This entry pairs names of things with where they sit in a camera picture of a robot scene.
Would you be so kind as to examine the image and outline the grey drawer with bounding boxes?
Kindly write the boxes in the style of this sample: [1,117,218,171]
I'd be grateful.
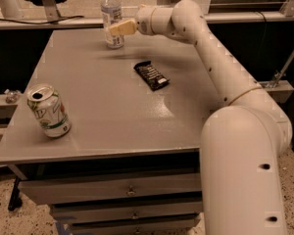
[70,214,199,235]
[51,200,203,223]
[19,173,201,205]

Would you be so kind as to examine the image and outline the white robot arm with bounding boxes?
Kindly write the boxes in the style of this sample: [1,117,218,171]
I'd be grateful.
[109,0,292,235]

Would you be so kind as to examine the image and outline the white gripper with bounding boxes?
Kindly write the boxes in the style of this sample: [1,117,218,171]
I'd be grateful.
[109,7,154,36]

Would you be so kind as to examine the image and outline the bottom grey drawer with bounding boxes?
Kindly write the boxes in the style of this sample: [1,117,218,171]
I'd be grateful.
[70,214,199,235]

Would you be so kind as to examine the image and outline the black cable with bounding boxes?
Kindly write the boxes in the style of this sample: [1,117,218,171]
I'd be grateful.
[0,15,85,25]

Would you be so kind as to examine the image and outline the grey metal rail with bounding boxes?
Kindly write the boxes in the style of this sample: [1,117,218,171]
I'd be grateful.
[0,11,294,30]

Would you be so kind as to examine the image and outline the top grey drawer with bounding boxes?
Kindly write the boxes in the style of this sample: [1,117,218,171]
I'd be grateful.
[19,173,201,205]

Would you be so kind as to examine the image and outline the clear plastic water bottle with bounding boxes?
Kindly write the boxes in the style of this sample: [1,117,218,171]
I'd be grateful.
[101,0,124,49]

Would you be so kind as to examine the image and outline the small crumpled clear object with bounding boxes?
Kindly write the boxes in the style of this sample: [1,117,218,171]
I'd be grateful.
[4,89,22,104]

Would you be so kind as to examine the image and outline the middle grey drawer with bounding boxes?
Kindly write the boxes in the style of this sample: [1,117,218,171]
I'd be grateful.
[51,200,203,223]

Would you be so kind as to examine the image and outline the black table leg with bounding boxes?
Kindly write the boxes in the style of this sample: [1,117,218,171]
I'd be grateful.
[8,177,23,212]

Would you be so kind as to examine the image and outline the metal bracket left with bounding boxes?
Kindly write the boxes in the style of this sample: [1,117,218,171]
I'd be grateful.
[41,0,61,23]

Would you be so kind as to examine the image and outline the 7up soda can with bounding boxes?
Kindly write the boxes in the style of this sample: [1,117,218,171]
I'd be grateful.
[26,83,72,138]

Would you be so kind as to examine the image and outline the black snack bar wrapper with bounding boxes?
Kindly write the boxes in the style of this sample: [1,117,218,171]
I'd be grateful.
[134,61,170,91]

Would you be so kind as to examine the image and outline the grey drawer cabinet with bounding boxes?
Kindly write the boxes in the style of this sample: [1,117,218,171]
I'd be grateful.
[0,24,252,235]

